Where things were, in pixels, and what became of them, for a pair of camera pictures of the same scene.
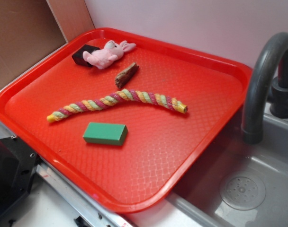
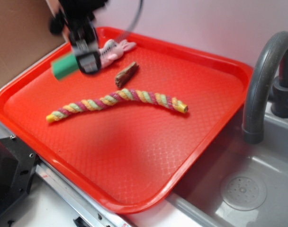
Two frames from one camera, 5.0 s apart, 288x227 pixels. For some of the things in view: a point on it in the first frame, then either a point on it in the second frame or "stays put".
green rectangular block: (105, 133) -> (65, 65)
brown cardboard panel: (23, 31) stays put
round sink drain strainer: (243, 192) stays put
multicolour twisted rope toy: (166, 102) stays put
